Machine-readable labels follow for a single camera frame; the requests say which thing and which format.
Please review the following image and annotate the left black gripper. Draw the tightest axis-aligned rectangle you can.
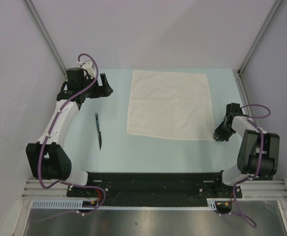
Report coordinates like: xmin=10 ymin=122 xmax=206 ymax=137
xmin=81 ymin=74 xmax=113 ymax=99

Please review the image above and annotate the white cloth napkin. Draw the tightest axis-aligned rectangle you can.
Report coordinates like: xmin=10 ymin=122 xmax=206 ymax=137
xmin=127 ymin=70 xmax=214 ymax=141

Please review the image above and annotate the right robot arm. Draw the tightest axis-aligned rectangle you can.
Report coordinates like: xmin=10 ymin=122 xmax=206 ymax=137
xmin=213 ymin=103 xmax=280 ymax=197

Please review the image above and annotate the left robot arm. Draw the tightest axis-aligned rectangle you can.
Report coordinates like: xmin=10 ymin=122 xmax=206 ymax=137
xmin=26 ymin=67 xmax=113 ymax=197

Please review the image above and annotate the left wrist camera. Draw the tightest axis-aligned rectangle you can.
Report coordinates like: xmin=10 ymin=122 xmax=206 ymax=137
xmin=77 ymin=60 xmax=96 ymax=78

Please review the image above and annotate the teal handled knife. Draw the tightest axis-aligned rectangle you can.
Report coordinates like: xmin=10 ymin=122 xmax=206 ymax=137
xmin=95 ymin=113 xmax=102 ymax=150

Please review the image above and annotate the right side aluminium rail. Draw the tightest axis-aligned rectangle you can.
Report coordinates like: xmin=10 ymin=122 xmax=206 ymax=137
xmin=233 ymin=70 xmax=255 ymax=117

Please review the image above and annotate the aluminium rail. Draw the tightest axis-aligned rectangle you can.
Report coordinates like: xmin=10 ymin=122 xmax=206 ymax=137
xmin=233 ymin=70 xmax=255 ymax=117
xmin=22 ymin=180 xmax=287 ymax=201

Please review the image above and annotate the white slotted cable duct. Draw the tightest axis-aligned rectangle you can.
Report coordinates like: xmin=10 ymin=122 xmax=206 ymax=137
xmin=31 ymin=198 xmax=219 ymax=211

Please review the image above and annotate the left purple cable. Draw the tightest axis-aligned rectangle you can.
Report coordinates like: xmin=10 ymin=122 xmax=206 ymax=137
xmin=34 ymin=53 xmax=107 ymax=222

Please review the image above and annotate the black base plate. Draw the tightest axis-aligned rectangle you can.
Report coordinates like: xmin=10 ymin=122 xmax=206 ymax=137
xmin=67 ymin=173 xmax=242 ymax=207

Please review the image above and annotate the left aluminium corner post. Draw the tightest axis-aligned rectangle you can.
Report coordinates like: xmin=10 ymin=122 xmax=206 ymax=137
xmin=22 ymin=0 xmax=67 ymax=78

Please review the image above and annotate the aluminium corner post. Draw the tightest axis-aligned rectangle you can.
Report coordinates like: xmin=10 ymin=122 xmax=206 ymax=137
xmin=22 ymin=0 xmax=67 ymax=78
xmin=237 ymin=0 xmax=285 ymax=75

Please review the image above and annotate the front aluminium rail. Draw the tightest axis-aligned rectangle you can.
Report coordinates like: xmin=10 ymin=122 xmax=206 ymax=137
xmin=22 ymin=180 xmax=287 ymax=201

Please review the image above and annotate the right aluminium corner post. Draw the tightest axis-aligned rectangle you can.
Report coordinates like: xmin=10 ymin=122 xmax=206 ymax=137
xmin=237 ymin=0 xmax=285 ymax=75

